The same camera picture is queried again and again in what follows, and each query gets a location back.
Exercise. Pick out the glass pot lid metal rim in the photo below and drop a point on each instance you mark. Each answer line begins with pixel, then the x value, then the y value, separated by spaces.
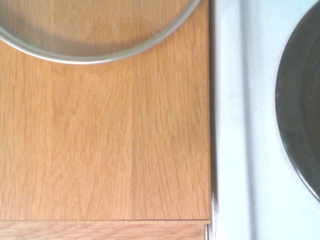
pixel 82 59

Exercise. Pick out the white Hotpoint electric stove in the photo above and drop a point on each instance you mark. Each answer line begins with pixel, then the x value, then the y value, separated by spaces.
pixel 252 125

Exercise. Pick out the wooden cabinet front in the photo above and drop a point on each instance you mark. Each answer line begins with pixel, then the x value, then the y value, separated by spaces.
pixel 100 231

